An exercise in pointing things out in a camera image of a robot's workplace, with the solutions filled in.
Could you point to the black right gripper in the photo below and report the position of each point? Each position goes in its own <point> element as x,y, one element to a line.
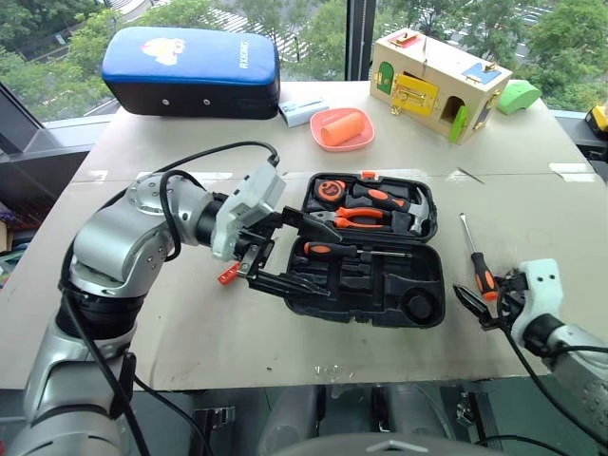
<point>510,301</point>

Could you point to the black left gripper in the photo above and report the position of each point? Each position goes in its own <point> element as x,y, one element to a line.
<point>252,247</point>

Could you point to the long orange black screwdriver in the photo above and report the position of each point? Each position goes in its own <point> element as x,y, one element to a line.
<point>485,280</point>

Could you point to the black plastic tool case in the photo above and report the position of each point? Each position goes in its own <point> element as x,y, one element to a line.
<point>380,285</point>

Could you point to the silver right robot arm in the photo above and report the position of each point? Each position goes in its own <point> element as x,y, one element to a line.
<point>579,361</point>

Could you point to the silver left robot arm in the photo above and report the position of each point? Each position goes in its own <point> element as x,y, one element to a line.
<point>109,237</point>

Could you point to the yellow black power tool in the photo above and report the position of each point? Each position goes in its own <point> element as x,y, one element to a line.
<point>598,121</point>

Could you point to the short orange black screwdriver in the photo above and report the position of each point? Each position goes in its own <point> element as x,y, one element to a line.
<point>323,248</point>

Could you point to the small orange utility knife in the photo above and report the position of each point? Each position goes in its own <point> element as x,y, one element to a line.
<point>228,274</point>

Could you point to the orange black tape measure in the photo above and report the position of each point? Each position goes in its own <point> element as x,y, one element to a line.
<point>330,190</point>

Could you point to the clear tape strip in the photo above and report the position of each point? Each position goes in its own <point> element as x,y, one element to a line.
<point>572,172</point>
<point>463,175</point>

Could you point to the grey rounded cylinder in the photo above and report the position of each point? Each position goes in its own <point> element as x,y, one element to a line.
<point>287,418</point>
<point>418,411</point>

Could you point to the pink plastic plate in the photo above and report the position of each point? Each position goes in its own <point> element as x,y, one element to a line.
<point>361,142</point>

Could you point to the orange cylinder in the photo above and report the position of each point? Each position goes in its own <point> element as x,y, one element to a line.
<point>342,129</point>

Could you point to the small white blue box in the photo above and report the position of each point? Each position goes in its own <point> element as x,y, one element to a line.
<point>304,111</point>

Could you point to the grey rounded housing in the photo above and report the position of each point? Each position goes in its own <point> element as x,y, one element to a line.
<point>389,446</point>

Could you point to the green rounded block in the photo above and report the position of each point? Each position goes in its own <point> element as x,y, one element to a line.
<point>518,97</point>

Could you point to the wooden latch puzzle box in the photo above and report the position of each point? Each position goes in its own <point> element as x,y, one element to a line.
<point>427,81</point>

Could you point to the blue black padded cushion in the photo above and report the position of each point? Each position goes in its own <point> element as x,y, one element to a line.
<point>190,62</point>

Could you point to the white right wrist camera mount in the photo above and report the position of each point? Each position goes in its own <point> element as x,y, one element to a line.
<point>541,285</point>

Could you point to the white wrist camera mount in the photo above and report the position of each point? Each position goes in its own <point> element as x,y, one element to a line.
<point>541,285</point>
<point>252,195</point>

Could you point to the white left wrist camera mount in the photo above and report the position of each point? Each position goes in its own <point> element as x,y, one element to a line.
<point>252,195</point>

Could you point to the black metal table bracket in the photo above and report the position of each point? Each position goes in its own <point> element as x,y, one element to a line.
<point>214,427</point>
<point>472,418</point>

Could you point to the dark window frame post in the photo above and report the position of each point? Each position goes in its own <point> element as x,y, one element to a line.
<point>360,38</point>

